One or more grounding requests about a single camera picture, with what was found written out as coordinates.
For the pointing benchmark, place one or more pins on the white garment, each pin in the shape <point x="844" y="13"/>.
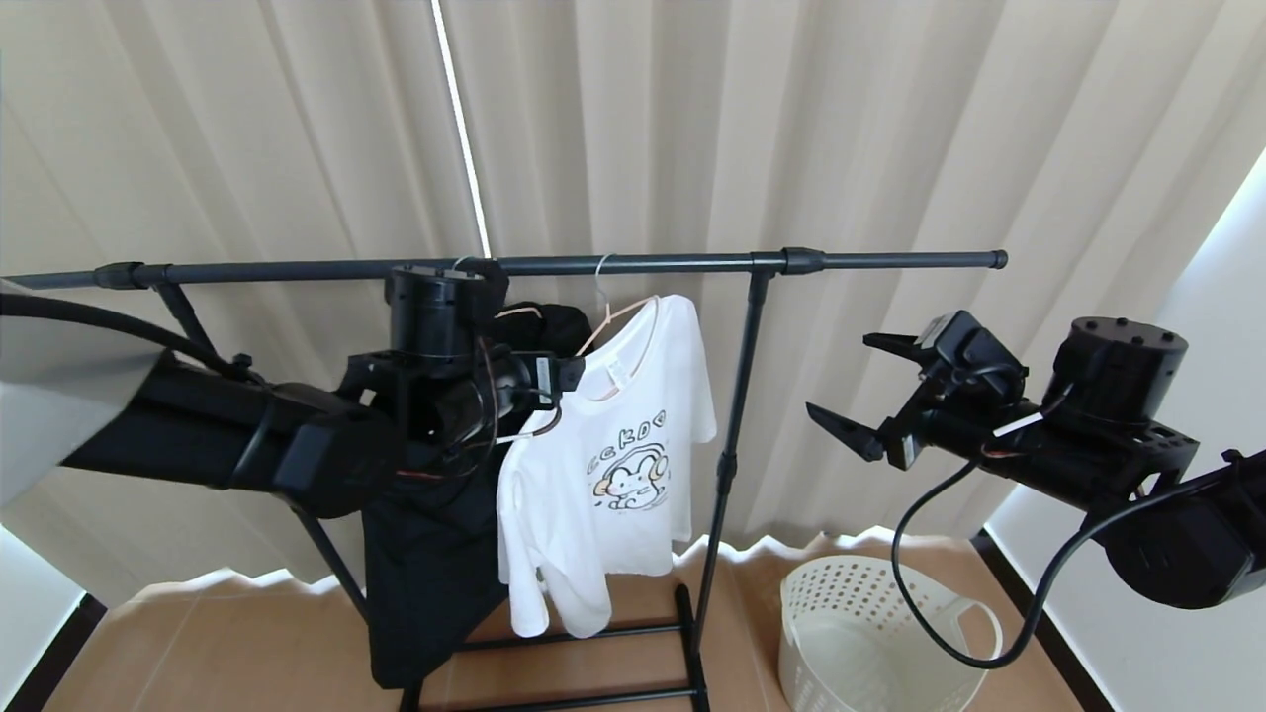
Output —
<point x="613" y="475"/>

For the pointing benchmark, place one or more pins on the black clothes rack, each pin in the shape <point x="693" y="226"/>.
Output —
<point x="643" y="264"/>

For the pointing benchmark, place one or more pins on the beige curtain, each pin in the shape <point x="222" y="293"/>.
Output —
<point x="791" y="119"/>

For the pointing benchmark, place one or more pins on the white laundry basket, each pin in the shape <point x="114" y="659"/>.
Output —
<point x="870" y="633"/>

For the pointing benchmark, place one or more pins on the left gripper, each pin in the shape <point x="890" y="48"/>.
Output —
<point x="539" y="381"/>

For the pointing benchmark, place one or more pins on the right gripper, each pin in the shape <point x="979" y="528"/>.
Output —
<point x="949" y="430"/>

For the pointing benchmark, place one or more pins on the black shorts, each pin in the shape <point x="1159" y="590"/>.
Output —
<point x="435" y="554"/>

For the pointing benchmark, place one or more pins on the pink clothes hanger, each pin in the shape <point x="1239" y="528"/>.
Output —
<point x="519" y="309"/>
<point x="613" y="316"/>

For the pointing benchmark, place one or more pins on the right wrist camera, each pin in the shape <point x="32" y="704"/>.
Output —
<point x="969" y="346"/>

